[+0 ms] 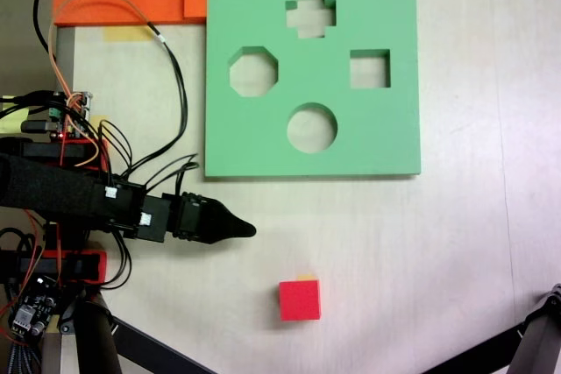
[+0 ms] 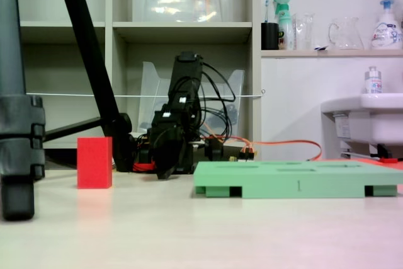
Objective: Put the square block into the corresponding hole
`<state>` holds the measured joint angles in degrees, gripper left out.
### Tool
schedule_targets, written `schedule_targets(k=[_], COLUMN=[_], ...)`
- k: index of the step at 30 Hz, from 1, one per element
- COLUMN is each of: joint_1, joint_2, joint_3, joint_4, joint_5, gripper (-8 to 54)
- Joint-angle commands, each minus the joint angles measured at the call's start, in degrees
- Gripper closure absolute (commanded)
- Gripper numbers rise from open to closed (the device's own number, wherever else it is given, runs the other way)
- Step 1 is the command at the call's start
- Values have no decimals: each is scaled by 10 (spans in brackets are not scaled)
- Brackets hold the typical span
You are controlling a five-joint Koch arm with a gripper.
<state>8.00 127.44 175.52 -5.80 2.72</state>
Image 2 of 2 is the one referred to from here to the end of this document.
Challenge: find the white sink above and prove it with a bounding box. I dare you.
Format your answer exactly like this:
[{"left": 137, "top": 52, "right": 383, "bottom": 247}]
[{"left": 320, "top": 92, "right": 403, "bottom": 147}]

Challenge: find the glass beaker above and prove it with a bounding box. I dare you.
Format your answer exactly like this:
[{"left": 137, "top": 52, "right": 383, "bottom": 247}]
[{"left": 292, "top": 13, "right": 315, "bottom": 51}]

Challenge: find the green shape sorting board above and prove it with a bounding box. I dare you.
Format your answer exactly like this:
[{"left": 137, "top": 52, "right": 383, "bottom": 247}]
[{"left": 192, "top": 160, "right": 403, "bottom": 200}]

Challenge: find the clear plastic file tray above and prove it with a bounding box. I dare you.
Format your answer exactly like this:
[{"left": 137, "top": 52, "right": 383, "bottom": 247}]
[{"left": 137, "top": 60, "right": 246, "bottom": 139}]

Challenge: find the white foam soap bottle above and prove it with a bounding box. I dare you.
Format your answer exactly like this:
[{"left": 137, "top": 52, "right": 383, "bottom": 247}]
[{"left": 370, "top": 0, "right": 403, "bottom": 50}]

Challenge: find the light wooden ledge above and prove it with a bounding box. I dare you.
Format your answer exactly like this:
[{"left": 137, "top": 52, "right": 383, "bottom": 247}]
[{"left": 261, "top": 49, "right": 403, "bottom": 59}]

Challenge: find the green spray bottle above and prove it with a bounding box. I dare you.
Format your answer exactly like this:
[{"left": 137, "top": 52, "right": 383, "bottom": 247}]
[{"left": 273, "top": 0, "right": 294, "bottom": 51}]

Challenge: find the black cup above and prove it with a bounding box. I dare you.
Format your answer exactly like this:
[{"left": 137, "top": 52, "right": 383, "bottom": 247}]
[{"left": 261, "top": 22, "right": 280, "bottom": 51}]

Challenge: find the black wrist wire bundle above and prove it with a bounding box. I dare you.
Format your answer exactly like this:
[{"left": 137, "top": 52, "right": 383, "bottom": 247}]
[{"left": 198, "top": 60, "right": 237, "bottom": 142}]

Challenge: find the white cord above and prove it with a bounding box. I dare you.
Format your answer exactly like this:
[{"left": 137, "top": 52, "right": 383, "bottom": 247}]
[{"left": 26, "top": 89, "right": 266, "bottom": 98}]

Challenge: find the red square block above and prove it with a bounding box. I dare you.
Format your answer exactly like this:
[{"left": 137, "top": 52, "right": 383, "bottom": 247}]
[{"left": 77, "top": 137, "right": 113, "bottom": 190}]

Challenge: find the orange wire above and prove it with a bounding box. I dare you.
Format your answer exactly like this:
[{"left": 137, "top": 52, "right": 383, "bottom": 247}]
[{"left": 201, "top": 135, "right": 322, "bottom": 161}]

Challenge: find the black tripod brace bar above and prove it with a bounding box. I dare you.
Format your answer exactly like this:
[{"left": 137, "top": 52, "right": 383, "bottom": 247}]
[{"left": 43, "top": 117, "right": 105, "bottom": 142}]

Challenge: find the glass pitcher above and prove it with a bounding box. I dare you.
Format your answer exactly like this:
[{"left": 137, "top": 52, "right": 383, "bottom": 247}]
[{"left": 328, "top": 16, "right": 365, "bottom": 51}]

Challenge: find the beige shelf unit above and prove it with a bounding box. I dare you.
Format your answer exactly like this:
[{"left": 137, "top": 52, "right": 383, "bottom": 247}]
[{"left": 14, "top": 0, "right": 262, "bottom": 164}]

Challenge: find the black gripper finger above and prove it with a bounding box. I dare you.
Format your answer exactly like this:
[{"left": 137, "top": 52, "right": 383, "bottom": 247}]
[{"left": 156, "top": 130, "right": 187, "bottom": 180}]

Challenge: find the clear sanitizer bottle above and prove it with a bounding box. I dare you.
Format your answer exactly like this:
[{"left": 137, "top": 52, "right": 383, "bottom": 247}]
[{"left": 364, "top": 66, "right": 383, "bottom": 94}]

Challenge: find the controller circuit board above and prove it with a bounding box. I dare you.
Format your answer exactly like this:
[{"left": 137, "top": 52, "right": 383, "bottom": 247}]
[{"left": 229, "top": 146, "right": 258, "bottom": 163}]

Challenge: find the grey tripod leg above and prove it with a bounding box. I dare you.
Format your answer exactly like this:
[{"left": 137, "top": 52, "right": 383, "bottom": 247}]
[{"left": 0, "top": 0, "right": 47, "bottom": 222}]

